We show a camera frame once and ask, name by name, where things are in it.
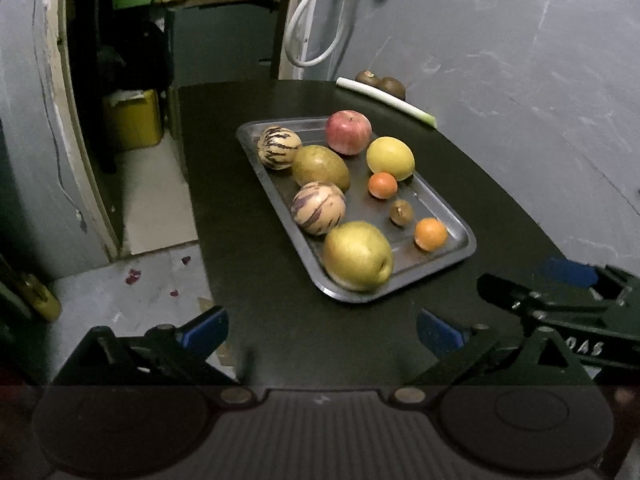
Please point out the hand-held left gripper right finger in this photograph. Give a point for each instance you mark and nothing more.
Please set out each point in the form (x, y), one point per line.
(437, 332)

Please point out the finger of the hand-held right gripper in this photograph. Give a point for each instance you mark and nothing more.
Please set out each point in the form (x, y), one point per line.
(510, 292)
(570, 272)

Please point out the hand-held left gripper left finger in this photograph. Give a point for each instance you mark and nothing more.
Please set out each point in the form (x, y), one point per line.
(202, 327)

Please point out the small orange tangerine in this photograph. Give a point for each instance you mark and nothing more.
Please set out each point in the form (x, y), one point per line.
(383, 185)
(430, 234)

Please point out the yellow-green pear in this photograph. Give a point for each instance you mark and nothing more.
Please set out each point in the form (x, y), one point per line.
(357, 256)

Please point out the small brown kiwi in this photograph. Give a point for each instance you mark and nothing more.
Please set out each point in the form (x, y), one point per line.
(401, 212)

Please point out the metal tray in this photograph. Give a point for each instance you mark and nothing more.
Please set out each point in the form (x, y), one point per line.
(365, 212)

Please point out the striped pepino melon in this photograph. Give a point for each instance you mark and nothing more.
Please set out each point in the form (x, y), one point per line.
(278, 147)
(318, 208)

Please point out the yellow lemon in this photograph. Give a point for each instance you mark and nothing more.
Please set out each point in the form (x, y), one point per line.
(390, 158)

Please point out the large yellow-green mango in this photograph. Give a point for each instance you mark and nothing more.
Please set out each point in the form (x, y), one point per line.
(320, 166)

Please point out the yellow bottle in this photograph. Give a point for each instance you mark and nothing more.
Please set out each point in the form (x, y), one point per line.
(40, 297)

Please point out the yellow plastic canister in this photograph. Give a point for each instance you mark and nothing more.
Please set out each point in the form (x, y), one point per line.
(132, 120)

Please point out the red apple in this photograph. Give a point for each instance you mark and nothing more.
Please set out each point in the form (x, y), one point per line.
(348, 131)

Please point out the white leek stalk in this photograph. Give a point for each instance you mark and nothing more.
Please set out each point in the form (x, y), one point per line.
(385, 101)

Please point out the plain brown kiwi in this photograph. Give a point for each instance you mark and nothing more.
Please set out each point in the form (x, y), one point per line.
(392, 88)

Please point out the brown kiwi with sticker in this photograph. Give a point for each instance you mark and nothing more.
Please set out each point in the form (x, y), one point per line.
(367, 79)

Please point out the grey-blue cabinet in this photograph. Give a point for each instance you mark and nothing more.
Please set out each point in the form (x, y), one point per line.
(220, 42)

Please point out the white door frame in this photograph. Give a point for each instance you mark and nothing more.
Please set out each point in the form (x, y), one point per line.
(75, 125)

